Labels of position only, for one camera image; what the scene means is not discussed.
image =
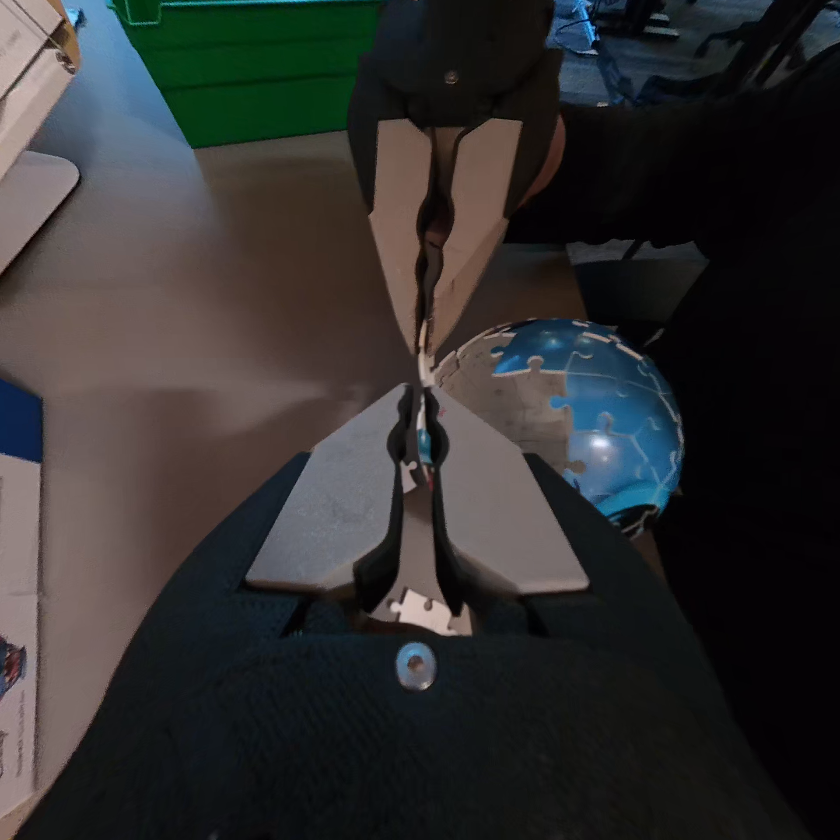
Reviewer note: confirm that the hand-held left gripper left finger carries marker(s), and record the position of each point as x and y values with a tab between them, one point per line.
334	512

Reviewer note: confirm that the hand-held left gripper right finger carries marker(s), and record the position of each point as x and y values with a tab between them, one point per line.
505	518

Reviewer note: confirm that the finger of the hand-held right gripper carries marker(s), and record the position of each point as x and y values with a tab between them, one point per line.
482	210
394	210

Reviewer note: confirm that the blue puzzle ball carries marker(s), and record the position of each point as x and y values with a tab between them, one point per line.
610	420

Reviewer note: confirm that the white double puzzle piece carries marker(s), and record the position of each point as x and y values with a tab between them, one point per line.
426	371

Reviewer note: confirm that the person's right forearm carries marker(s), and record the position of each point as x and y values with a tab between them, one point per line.
656	164

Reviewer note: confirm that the white and blue puzzle box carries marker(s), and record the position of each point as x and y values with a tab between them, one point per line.
19	525

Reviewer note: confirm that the person's right hand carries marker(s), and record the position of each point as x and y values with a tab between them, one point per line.
556	157

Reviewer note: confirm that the green plastic bin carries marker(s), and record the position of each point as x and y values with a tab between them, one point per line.
262	79

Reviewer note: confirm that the person's black clothing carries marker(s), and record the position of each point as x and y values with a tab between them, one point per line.
754	525

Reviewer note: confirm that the round metal clip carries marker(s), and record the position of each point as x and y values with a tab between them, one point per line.
65	62

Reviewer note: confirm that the silver monitor stand base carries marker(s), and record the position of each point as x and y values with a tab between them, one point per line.
33	190

